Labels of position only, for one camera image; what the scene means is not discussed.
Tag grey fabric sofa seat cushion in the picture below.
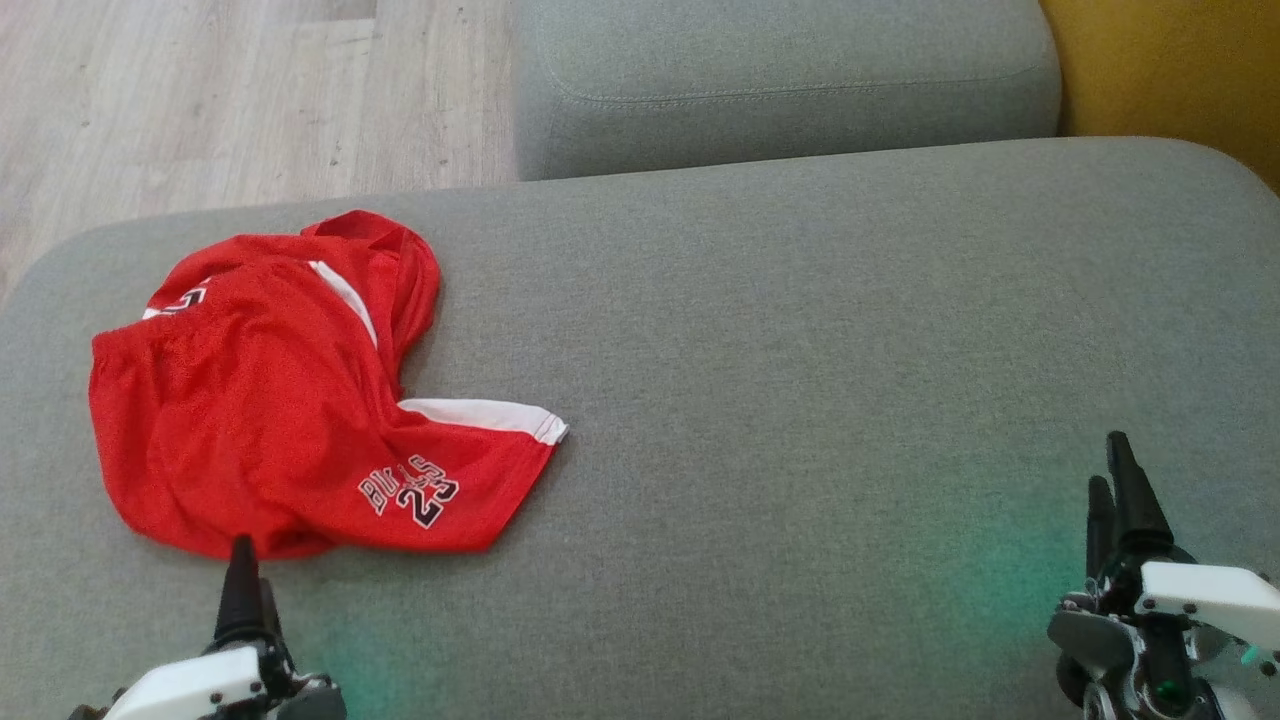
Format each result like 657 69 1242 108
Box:
0 137 1280 720

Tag red Bulls basketball shorts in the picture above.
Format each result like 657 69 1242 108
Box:
88 255 570 560

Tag grey fabric sofa side cushion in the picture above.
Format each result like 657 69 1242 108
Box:
512 0 1063 182

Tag red Bulls basketball jersey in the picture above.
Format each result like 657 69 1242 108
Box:
140 208 443 401

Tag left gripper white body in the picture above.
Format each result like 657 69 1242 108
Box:
68 610 348 720

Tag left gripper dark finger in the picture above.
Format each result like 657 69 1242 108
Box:
214 534 270 647
260 578 293 669

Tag yellow sofa back cushion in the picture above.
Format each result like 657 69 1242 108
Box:
1039 0 1280 196

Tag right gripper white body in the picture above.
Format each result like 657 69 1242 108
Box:
1047 544 1280 720

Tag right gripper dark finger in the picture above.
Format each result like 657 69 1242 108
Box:
1106 431 1174 557
1086 476 1120 582

